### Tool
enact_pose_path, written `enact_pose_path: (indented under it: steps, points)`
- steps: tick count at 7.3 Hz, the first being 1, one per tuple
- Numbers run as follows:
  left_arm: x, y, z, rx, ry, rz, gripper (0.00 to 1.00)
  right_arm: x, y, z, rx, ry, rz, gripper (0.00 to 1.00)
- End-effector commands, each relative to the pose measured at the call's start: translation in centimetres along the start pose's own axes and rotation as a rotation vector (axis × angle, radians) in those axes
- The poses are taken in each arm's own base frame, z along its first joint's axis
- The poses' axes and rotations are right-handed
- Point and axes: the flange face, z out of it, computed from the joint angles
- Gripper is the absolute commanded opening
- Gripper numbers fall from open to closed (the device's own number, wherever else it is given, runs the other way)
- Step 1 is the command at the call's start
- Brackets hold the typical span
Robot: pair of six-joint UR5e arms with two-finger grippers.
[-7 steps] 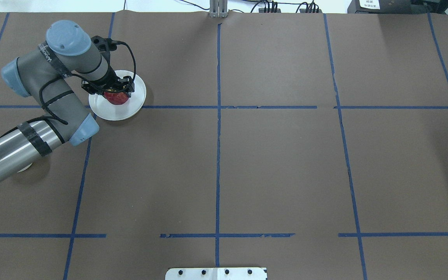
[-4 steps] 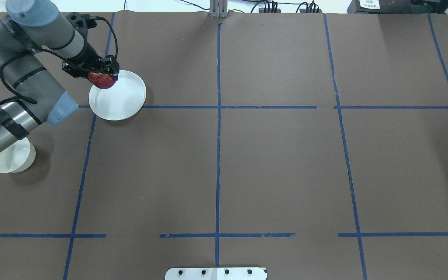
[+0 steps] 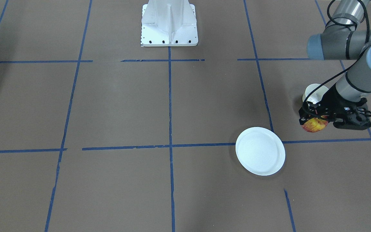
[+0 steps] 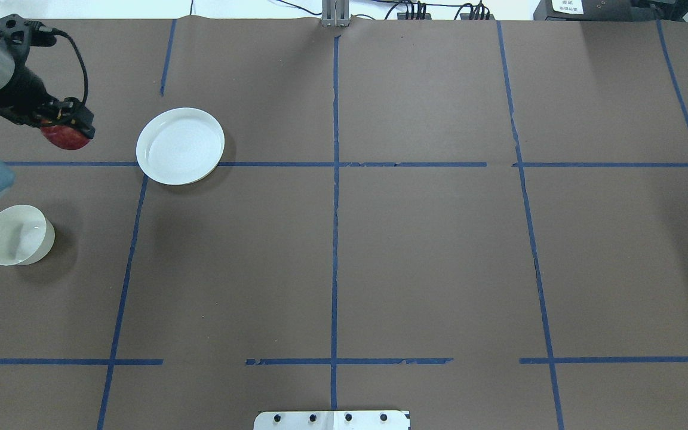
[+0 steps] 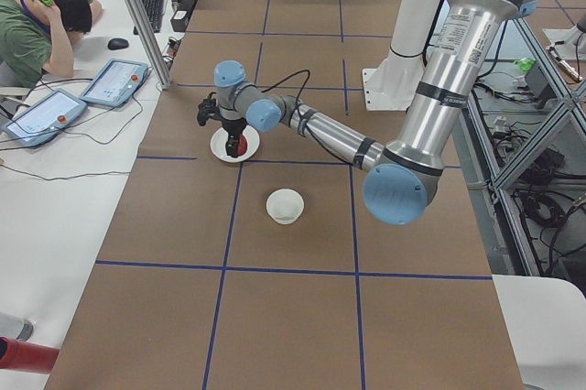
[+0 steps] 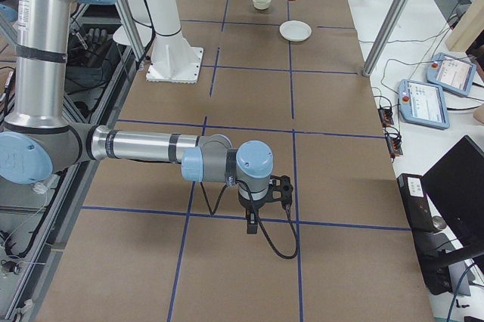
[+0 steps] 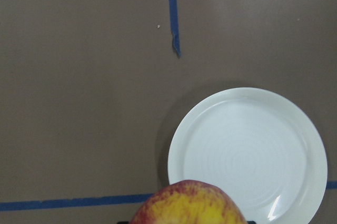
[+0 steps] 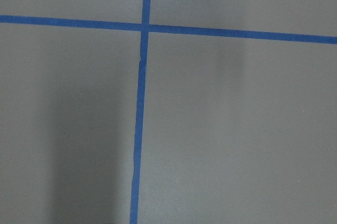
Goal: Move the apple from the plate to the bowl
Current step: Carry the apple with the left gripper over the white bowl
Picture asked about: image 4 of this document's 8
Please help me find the white bowl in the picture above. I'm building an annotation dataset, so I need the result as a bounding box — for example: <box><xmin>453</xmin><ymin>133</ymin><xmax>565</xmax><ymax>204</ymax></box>
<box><xmin>0</xmin><ymin>205</ymin><xmax>56</xmax><ymax>266</ymax></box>

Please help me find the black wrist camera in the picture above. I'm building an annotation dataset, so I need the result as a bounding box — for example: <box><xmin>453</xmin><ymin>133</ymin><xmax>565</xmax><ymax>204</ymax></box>
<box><xmin>0</xmin><ymin>14</ymin><xmax>59</xmax><ymax>63</ymax></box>

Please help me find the white plate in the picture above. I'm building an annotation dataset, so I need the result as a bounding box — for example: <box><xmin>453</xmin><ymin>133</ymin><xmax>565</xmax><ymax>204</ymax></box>
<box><xmin>136</xmin><ymin>107</ymin><xmax>226</xmax><ymax>186</ymax></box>

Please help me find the red yellow apple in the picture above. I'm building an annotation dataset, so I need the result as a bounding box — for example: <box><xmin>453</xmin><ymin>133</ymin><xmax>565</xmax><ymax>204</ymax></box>
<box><xmin>40</xmin><ymin>125</ymin><xmax>91</xmax><ymax>151</ymax></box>

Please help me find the near black connector strip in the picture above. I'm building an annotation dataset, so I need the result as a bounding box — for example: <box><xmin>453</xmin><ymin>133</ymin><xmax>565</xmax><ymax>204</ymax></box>
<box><xmin>453</xmin><ymin>1</ymin><xmax>495</xmax><ymax>21</ymax></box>

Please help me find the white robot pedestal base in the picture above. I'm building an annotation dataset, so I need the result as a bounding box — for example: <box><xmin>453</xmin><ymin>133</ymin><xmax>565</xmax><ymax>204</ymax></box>
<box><xmin>253</xmin><ymin>409</ymin><xmax>411</xmax><ymax>429</ymax></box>

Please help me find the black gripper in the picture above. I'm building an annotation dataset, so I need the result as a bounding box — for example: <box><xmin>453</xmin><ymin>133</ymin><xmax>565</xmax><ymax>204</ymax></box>
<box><xmin>0</xmin><ymin>66</ymin><xmax>96</xmax><ymax>140</ymax></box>

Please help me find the black connector strip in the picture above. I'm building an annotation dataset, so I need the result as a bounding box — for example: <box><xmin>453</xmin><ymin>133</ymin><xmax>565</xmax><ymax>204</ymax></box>
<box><xmin>395</xmin><ymin>1</ymin><xmax>432</xmax><ymax>21</ymax></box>
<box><xmin>453</xmin><ymin>1</ymin><xmax>495</xmax><ymax>21</ymax></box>

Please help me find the far black connector strip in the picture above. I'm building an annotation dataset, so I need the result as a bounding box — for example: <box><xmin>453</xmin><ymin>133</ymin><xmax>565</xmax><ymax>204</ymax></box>
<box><xmin>395</xmin><ymin>1</ymin><xmax>432</xmax><ymax>21</ymax></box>

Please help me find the aluminium frame post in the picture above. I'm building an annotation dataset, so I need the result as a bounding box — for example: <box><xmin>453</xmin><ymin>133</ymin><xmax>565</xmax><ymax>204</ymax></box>
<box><xmin>320</xmin><ymin>0</ymin><xmax>351</xmax><ymax>28</ymax></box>

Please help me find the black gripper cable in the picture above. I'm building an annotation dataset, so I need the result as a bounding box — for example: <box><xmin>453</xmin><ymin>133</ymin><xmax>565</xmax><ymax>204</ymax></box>
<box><xmin>51</xmin><ymin>30</ymin><xmax>90</xmax><ymax>107</ymax></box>

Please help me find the black computer box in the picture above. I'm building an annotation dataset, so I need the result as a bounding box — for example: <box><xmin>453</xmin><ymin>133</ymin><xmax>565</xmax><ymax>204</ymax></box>
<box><xmin>533</xmin><ymin>1</ymin><xmax>688</xmax><ymax>22</ymax></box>

